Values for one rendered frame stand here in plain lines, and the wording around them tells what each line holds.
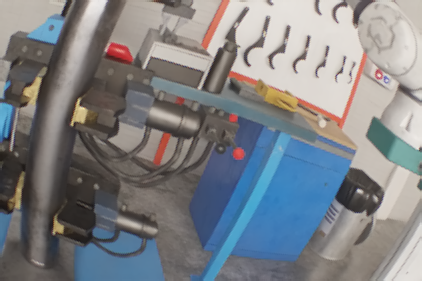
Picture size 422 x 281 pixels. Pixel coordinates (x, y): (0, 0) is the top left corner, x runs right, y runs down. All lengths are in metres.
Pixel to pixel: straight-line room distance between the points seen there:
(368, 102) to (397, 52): 3.45
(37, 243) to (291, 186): 1.69
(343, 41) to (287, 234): 1.84
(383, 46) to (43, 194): 1.27
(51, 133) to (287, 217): 1.81
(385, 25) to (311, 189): 2.09
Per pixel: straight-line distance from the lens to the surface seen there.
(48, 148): 1.49
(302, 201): 2.83
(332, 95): 3.97
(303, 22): 3.71
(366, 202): 3.19
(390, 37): 0.83
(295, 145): 2.62
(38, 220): 1.67
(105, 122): 1.45
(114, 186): 1.83
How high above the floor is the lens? 1.42
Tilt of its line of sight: 17 degrees down
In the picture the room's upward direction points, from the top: 23 degrees clockwise
